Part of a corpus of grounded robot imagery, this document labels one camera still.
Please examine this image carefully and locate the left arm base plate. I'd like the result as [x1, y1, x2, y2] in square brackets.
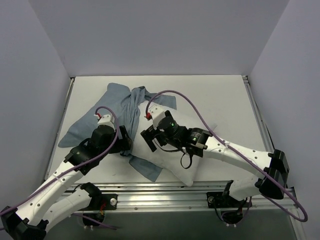
[80, 193, 118, 212]

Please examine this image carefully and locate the aluminium rail frame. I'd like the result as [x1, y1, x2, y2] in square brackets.
[26, 74, 300, 216]

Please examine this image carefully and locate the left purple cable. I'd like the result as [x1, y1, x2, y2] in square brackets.
[0, 106, 120, 230]

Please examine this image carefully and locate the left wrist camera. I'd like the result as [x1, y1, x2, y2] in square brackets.
[94, 113, 115, 129]

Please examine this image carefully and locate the black looped wire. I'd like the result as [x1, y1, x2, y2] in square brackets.
[180, 151, 193, 170]

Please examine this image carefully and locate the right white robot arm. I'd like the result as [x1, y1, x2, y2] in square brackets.
[140, 117, 289, 207]

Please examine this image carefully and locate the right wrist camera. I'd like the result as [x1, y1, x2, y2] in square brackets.
[145, 105, 166, 129]

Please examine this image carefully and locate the white pillow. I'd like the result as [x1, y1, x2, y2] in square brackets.
[131, 102, 205, 186]

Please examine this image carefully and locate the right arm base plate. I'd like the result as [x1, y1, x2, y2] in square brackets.
[206, 191, 252, 209]

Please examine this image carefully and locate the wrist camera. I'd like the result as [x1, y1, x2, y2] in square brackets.
[145, 105, 166, 129]
[94, 113, 115, 129]

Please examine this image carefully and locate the striped blue beige pillowcase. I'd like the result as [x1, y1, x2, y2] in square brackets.
[58, 83, 177, 182]

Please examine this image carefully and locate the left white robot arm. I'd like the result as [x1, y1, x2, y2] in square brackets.
[0, 125, 133, 240]

